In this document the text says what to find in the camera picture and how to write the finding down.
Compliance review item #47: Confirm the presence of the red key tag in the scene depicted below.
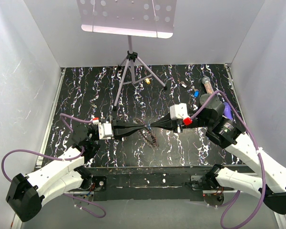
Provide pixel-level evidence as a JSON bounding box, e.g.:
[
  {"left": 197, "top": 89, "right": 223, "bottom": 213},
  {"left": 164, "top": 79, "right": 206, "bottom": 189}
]
[{"left": 133, "top": 118, "right": 159, "bottom": 148}]

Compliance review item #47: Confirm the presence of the blue key tag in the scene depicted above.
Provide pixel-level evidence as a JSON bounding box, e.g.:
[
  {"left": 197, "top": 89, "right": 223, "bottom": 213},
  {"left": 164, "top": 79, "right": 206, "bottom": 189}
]
[{"left": 187, "top": 89, "right": 200, "bottom": 98}]

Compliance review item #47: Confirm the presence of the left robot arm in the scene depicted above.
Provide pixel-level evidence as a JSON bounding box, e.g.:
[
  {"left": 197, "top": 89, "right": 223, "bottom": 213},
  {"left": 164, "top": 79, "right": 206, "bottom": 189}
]
[{"left": 6, "top": 114, "right": 146, "bottom": 222}]

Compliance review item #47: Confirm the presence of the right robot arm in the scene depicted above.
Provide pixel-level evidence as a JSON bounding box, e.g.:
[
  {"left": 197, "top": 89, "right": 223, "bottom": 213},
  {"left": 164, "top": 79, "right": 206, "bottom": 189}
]
[{"left": 151, "top": 94, "right": 286, "bottom": 215}]

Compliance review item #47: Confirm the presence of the purple plastic tool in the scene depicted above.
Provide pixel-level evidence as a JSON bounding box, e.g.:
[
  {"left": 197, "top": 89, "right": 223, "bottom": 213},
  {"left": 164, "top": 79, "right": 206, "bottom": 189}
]
[{"left": 224, "top": 102, "right": 233, "bottom": 120}]

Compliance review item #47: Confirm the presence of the sprinkles filled tube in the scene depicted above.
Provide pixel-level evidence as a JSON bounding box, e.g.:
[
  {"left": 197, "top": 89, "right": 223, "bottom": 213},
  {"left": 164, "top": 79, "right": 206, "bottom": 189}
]
[{"left": 202, "top": 76, "right": 214, "bottom": 94}]

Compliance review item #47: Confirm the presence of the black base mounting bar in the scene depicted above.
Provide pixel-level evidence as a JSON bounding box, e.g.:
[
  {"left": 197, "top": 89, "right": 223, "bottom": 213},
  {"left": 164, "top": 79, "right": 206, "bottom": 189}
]
[{"left": 69, "top": 164, "right": 229, "bottom": 202}]

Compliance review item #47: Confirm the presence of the lilac music stand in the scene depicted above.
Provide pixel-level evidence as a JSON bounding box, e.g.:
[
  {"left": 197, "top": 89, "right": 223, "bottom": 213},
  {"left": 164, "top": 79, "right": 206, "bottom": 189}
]
[{"left": 77, "top": 0, "right": 177, "bottom": 110}]

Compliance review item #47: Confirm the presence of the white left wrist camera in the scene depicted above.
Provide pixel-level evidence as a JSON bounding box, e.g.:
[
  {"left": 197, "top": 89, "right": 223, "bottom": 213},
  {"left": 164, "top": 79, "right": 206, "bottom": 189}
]
[{"left": 92, "top": 117, "right": 113, "bottom": 140}]

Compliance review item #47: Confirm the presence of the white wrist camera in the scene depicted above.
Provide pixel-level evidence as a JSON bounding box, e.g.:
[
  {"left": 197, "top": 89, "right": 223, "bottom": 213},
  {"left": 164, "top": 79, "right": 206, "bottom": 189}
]
[
  {"left": 92, "top": 117, "right": 113, "bottom": 140},
  {"left": 169, "top": 103, "right": 193, "bottom": 125}
]

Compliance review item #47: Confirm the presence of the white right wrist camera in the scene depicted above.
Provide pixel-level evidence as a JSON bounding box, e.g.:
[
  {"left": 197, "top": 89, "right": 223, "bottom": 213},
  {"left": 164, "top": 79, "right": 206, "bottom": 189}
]
[{"left": 169, "top": 103, "right": 193, "bottom": 125}]

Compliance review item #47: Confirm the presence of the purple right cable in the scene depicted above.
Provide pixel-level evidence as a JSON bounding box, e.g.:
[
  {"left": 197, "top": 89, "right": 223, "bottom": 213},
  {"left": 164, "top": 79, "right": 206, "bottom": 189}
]
[{"left": 190, "top": 90, "right": 267, "bottom": 229}]

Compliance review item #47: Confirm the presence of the purple cable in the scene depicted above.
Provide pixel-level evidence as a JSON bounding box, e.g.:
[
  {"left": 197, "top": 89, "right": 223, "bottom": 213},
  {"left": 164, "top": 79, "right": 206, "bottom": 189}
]
[
  {"left": 190, "top": 90, "right": 267, "bottom": 229},
  {"left": 1, "top": 113, "right": 107, "bottom": 218}
]

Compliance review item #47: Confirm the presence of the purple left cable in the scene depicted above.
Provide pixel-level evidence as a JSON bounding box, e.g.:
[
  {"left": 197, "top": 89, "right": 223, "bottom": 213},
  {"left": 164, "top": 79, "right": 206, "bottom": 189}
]
[{"left": 1, "top": 113, "right": 107, "bottom": 218}]

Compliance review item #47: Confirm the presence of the aluminium frame rail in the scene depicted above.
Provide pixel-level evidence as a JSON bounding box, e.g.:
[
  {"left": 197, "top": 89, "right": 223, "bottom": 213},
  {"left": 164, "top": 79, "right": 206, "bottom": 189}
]
[{"left": 10, "top": 68, "right": 67, "bottom": 227}]

